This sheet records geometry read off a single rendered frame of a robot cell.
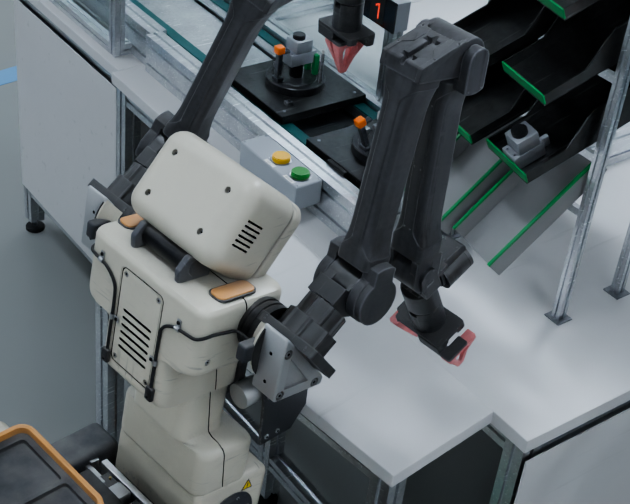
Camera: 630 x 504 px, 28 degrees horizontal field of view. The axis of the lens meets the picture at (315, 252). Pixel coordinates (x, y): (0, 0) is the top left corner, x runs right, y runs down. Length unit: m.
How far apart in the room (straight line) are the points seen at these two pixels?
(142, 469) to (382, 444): 0.42
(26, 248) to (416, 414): 2.05
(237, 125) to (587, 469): 1.09
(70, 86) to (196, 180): 1.67
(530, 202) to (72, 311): 1.75
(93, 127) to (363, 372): 1.38
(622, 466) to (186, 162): 1.17
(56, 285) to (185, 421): 1.88
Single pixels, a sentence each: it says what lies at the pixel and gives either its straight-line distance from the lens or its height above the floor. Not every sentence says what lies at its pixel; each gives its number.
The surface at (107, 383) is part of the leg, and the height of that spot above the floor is 0.45.
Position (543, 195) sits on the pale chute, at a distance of 2.42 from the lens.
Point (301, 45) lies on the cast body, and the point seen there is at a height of 1.08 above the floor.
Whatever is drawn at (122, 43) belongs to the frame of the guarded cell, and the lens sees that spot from 3.25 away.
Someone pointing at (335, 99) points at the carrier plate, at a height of 0.97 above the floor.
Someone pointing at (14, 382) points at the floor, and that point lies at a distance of 3.54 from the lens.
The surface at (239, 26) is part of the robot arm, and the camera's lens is 1.94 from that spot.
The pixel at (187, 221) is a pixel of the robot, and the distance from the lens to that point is 1.83.
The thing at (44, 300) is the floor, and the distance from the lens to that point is 3.82.
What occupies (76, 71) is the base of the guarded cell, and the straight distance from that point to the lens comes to 3.44.
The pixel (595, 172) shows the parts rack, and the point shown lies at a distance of 2.33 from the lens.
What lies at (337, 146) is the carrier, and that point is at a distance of 2.73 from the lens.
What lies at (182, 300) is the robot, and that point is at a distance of 1.82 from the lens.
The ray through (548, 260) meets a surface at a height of 0.86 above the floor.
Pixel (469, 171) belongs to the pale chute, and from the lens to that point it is 2.51.
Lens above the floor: 2.36
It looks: 36 degrees down
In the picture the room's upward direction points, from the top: 7 degrees clockwise
